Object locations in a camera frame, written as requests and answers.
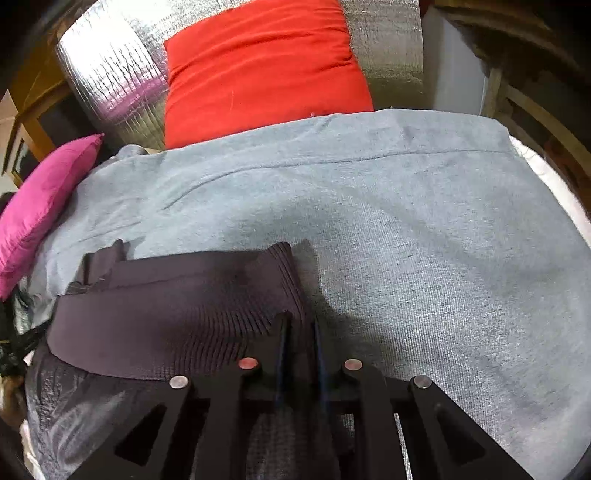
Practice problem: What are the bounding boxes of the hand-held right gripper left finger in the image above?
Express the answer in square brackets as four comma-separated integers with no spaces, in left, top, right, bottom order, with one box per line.
[69,311,293,480]

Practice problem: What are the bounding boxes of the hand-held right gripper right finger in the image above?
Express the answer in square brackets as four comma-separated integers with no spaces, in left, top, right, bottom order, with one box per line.
[313,318,532,480]

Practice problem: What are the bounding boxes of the black quilted jacket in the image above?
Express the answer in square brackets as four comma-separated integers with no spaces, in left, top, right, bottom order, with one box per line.
[23,240,365,480]

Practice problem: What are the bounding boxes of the grey blanket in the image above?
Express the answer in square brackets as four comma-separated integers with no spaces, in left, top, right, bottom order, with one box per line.
[28,108,591,476]

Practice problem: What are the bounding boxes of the clear plastic bag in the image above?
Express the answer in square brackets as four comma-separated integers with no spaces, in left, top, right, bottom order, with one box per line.
[0,277,51,379]

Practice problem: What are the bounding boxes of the pink pillow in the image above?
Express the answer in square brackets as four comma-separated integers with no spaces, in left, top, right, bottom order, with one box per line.
[0,133,106,301]

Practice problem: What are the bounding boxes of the red pillow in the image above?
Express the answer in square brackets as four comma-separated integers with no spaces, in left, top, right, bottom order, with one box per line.
[163,0,375,151]

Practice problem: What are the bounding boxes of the white bed sheet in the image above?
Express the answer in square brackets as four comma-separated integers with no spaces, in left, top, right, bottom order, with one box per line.
[508,136,587,217]

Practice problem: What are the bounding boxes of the wooden shelf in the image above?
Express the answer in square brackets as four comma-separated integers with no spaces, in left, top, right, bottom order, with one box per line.
[480,46,591,204]

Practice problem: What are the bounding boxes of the wooden bed railing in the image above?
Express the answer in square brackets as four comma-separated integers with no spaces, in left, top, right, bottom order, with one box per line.
[0,46,70,185]

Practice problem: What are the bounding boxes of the silver foil insulation mat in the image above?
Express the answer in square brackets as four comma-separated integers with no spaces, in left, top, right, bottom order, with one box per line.
[55,0,426,151]

